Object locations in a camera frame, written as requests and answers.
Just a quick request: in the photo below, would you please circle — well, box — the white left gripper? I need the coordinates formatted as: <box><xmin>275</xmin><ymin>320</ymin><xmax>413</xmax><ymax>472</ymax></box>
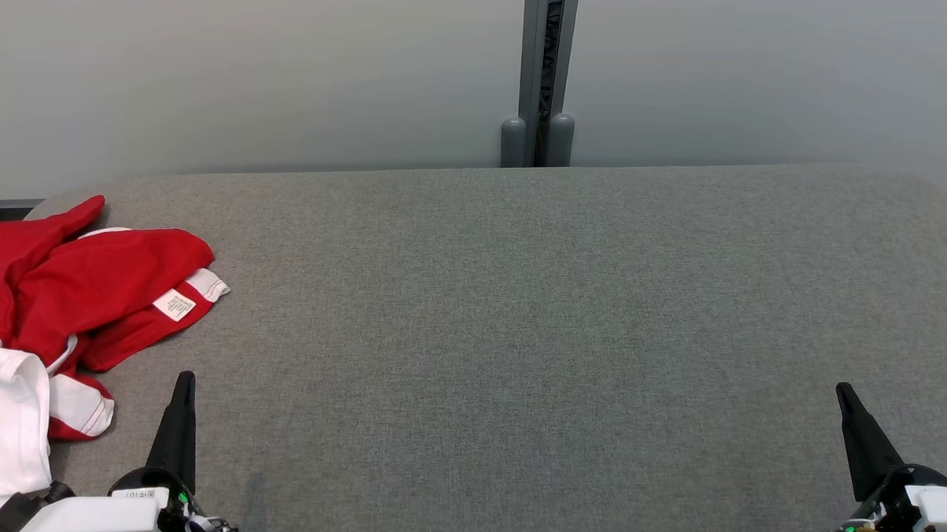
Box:
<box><xmin>19</xmin><ymin>364</ymin><xmax>244</xmax><ymax>532</ymax></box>

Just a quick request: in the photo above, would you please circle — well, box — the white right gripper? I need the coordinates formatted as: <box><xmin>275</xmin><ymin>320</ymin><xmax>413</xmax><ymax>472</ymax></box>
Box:
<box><xmin>824</xmin><ymin>381</ymin><xmax>947</xmax><ymax>532</ymax></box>

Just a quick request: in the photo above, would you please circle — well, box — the red shirt with white sleeves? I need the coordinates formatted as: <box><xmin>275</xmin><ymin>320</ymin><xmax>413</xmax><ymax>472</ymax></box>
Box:
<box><xmin>0</xmin><ymin>192</ymin><xmax>235</xmax><ymax>532</ymax></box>

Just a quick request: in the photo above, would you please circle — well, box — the grey partition post with slot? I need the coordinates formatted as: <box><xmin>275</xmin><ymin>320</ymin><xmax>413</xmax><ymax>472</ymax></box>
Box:
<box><xmin>499</xmin><ymin>0</ymin><xmax>581</xmax><ymax>170</ymax></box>

